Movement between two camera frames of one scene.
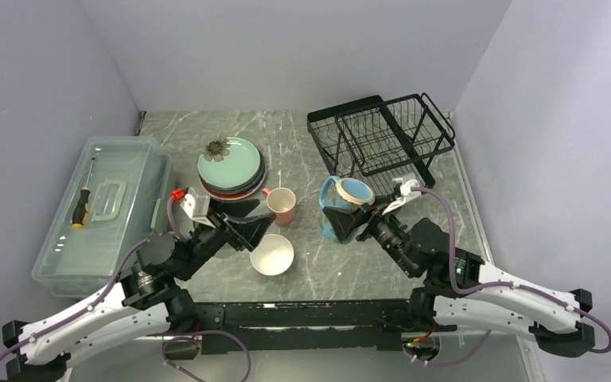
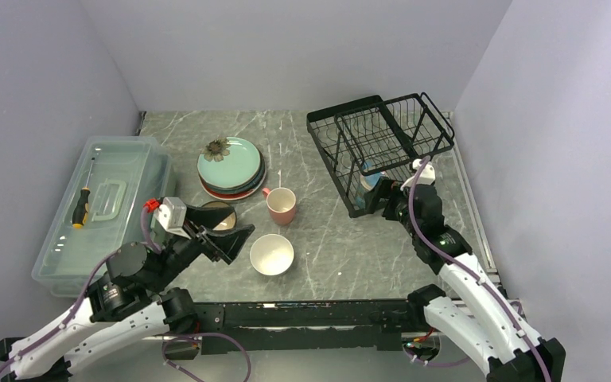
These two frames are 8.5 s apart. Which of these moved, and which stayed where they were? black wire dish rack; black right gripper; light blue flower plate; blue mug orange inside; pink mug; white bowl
Moved: black right gripper; blue mug orange inside
Stayed: light blue flower plate; pink mug; white bowl; black wire dish rack
